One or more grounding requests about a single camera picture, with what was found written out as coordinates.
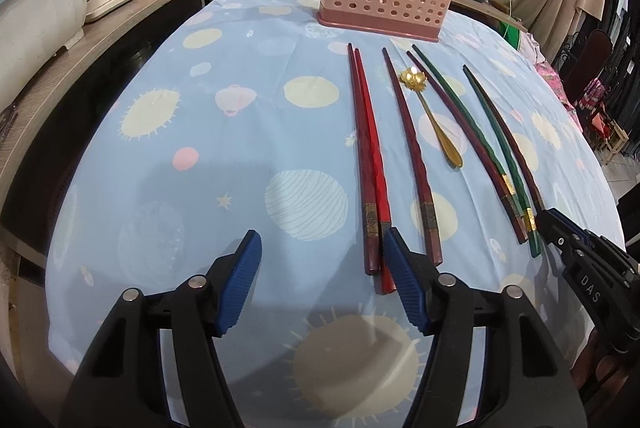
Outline blue printed tablecloth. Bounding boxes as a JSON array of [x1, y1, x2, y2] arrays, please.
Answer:
[[45, 0, 629, 428]]

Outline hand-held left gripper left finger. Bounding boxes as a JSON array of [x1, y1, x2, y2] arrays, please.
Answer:
[[59, 229, 263, 428]]

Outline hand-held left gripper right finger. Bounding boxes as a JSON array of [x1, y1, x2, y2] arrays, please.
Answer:
[[382, 227, 588, 428]]

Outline red chopstick pair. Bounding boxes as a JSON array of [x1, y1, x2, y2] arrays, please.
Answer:
[[354, 48, 398, 295]]

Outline green plastic basin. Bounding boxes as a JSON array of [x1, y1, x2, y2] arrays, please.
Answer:
[[501, 20, 524, 52]]

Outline dark green chopstick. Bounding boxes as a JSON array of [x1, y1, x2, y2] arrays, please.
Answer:
[[462, 64, 547, 214]]

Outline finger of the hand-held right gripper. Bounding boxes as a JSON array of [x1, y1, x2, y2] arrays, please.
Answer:
[[550, 208, 603, 254], [535, 208, 572, 259]]

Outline wooden side shelf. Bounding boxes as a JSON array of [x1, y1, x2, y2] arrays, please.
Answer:
[[0, 0, 211, 209]]

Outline hanging clothes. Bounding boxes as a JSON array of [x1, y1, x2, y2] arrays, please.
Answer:
[[606, 0, 640, 76]]

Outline gold flower spoon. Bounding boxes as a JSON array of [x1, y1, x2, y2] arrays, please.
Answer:
[[398, 67, 464, 169]]

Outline dark chair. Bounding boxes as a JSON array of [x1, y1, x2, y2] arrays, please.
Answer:
[[561, 30, 614, 110]]

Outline pink floral cloth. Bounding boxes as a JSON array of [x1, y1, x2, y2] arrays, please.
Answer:
[[531, 57, 587, 130]]

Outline wooden stool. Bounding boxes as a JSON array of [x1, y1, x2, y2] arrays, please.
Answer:
[[589, 104, 631, 165]]

